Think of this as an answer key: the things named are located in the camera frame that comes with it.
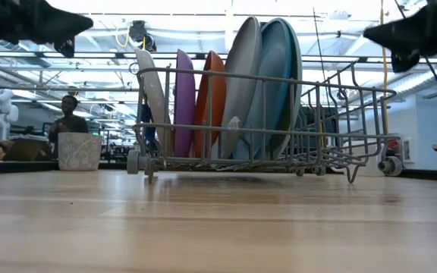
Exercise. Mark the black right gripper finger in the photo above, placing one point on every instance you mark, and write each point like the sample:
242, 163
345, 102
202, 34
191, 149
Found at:
404, 34
404, 62

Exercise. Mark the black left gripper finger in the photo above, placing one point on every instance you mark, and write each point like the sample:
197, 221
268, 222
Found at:
66, 24
67, 47

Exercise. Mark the beige speckled plate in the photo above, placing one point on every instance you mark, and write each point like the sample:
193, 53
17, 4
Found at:
154, 95

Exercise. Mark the pale green plate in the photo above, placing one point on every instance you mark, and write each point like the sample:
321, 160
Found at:
296, 83

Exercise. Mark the purple plate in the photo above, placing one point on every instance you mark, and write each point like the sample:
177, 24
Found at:
184, 102

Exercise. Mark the blue plate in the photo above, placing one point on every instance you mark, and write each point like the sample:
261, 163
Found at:
273, 76

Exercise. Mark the orange plate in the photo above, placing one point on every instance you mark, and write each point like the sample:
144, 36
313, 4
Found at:
215, 95

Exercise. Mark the grey plate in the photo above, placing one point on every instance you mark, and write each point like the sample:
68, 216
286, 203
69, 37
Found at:
243, 76

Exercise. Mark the white robot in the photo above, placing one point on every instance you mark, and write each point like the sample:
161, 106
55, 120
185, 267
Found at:
4, 112

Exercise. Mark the white speckled container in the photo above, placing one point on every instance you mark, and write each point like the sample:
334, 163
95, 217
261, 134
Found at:
80, 151

